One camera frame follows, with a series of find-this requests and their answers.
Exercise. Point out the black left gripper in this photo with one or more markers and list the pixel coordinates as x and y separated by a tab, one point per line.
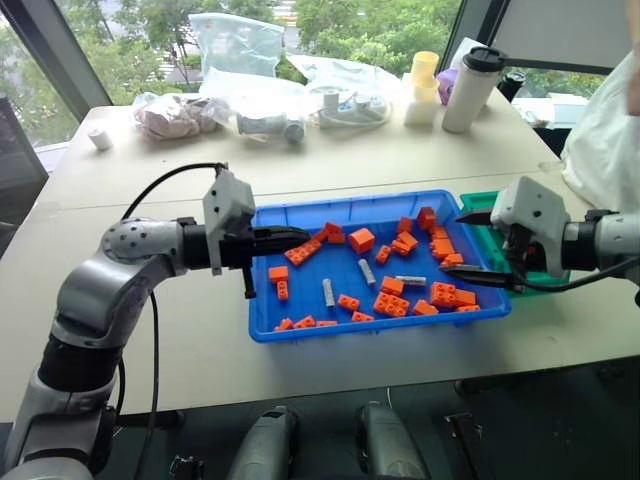
235	250

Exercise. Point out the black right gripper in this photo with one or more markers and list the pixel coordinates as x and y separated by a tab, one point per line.
520	250

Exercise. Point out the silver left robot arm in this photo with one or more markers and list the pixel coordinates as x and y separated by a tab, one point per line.
95	295

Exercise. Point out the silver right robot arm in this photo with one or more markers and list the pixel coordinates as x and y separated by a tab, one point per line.
612	240

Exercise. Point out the green plastic tray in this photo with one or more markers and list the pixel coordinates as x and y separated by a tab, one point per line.
487	245

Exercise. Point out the orange studded brick plate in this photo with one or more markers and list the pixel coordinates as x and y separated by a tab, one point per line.
302	252

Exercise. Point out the orange building block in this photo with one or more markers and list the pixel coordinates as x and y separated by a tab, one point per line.
383	254
465	298
440	232
392	285
362	316
426	218
443	294
284	325
405	225
334	234
468	308
453	260
425	308
278	274
348	302
404	243
304	322
327	323
283	290
442	248

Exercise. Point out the blue plastic tray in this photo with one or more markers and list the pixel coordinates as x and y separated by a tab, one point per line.
310	280

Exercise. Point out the large smooth orange block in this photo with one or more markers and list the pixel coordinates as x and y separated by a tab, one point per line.
361	240

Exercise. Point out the orange plastic building brick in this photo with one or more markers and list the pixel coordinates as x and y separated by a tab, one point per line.
391	304

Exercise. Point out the plastic bag with white tubes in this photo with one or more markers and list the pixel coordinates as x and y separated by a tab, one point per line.
260	107

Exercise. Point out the white tumbler with black lid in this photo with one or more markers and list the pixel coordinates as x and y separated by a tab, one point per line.
467	92

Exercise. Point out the plastic bag with pink contents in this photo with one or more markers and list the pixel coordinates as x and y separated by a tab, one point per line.
170	117

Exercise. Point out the large white plastic bag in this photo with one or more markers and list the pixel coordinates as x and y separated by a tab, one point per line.
607	145

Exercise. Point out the black round object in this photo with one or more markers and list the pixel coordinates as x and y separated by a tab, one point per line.
511	85

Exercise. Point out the purple plastic object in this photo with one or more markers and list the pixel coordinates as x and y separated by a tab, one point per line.
447	85

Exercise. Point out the clear bag with power strip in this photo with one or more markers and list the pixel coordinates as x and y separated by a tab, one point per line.
345	75

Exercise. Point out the light blue plastic bag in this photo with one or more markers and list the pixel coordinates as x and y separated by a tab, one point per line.
235	42

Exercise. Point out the small white cylinder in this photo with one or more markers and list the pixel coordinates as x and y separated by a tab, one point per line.
100	139

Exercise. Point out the dark rounded grey shape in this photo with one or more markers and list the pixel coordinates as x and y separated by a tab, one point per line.
390	445
265	445

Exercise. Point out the dark panel beside table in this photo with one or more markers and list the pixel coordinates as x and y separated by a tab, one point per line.
17	170

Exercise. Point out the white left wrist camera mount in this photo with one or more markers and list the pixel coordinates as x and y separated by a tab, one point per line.
227	200

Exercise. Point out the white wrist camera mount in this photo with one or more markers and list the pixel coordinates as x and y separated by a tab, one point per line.
227	200
532	202

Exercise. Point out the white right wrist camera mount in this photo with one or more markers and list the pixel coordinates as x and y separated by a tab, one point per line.
532	202

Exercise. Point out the black metal bracket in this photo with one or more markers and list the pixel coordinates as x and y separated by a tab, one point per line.
186	467
465	440

